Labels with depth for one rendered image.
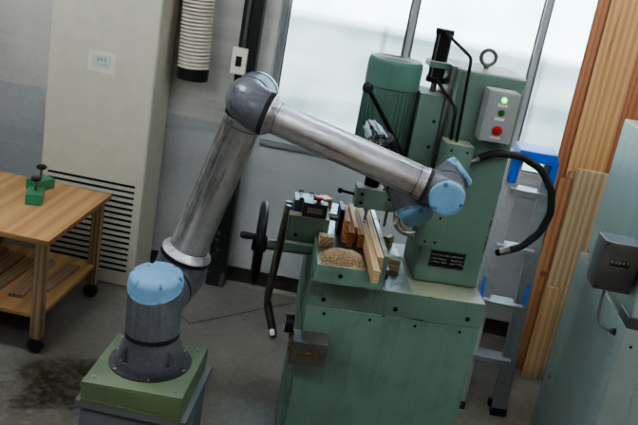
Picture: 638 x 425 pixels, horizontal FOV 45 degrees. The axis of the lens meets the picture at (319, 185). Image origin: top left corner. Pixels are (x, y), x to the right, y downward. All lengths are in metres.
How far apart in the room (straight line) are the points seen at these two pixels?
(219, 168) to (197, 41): 1.68
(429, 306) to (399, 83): 0.72
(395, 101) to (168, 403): 1.12
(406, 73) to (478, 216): 0.53
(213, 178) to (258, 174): 1.86
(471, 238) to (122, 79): 1.90
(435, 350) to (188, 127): 1.95
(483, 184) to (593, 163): 1.37
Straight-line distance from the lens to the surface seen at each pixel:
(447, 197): 1.94
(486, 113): 2.43
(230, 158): 2.14
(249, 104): 1.95
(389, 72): 2.44
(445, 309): 2.58
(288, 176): 3.99
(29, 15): 4.25
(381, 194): 2.59
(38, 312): 3.40
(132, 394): 2.18
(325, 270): 2.36
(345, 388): 2.67
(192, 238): 2.24
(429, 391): 2.72
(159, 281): 2.14
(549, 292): 3.81
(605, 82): 3.81
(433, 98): 2.49
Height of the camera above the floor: 1.81
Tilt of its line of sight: 17 degrees down
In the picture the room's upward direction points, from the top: 10 degrees clockwise
